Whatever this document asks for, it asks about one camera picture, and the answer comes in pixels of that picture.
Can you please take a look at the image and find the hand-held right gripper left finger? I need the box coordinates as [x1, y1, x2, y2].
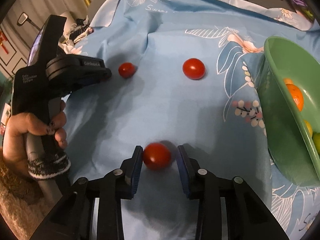
[32, 145, 144, 240]

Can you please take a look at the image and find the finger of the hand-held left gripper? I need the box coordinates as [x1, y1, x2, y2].
[67, 56, 112, 88]

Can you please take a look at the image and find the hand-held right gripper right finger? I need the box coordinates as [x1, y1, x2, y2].
[176, 145, 284, 240]

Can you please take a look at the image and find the small red cherry tomato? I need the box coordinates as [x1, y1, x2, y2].
[118, 62, 136, 78]

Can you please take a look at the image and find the green plastic bowl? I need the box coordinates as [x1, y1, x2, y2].
[257, 36, 320, 187]

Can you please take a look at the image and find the yellow tomato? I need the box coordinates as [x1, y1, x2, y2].
[303, 119, 313, 137]

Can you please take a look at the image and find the orange mandarin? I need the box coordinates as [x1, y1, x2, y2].
[286, 84, 304, 112]

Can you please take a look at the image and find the large green tomato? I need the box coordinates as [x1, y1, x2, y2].
[312, 133, 320, 155]

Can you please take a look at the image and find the person's left forearm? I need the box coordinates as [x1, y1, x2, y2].
[0, 152, 72, 222]

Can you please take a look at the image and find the person's left hand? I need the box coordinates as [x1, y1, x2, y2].
[2, 100, 68, 179]

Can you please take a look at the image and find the blue floral bedsheet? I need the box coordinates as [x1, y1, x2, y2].
[61, 0, 320, 240]

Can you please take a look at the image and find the black long-handled dustpan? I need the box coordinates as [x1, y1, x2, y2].
[16, 12, 42, 31]

